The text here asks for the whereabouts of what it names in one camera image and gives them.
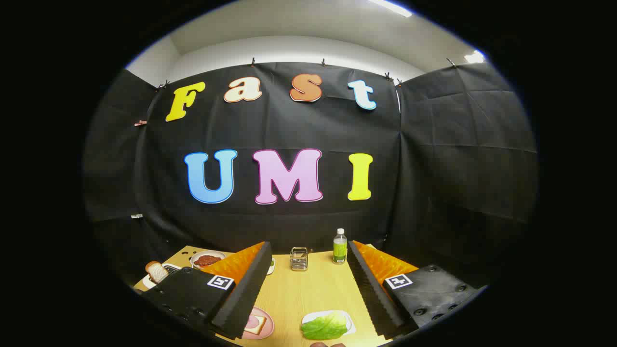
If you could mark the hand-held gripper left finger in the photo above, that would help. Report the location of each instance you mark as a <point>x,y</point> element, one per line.
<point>243,294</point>

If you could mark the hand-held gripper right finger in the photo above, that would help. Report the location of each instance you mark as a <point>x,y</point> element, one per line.
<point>371,294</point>

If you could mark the green lettuce leaf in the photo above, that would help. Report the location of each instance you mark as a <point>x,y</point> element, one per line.
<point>323,327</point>

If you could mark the plain white bread slice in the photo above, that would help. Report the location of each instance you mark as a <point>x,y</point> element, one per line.
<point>156,272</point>

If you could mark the pink ham slice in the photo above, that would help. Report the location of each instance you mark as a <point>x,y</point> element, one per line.
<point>252,322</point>

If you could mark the bread slice under ham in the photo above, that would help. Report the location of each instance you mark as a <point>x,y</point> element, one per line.
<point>256,326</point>

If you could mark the white square plate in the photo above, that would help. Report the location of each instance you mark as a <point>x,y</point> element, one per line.
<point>351,325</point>

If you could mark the white divided seasoning dish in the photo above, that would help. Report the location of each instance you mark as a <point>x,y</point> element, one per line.
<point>272,266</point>

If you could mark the pink round plate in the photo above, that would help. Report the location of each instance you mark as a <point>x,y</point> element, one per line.
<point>268,327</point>

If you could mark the brown meat steak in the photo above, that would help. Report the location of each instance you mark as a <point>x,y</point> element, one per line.
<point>207,260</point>

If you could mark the green label drink bottle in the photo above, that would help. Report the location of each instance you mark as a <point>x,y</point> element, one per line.
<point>340,250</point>

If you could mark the grey round plate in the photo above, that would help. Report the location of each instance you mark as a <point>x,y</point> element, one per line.
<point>208,253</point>

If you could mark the white toaster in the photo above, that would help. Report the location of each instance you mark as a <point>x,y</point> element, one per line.
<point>168,268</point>

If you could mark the black backdrop cloth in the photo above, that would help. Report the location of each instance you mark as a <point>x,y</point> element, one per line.
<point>434,168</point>

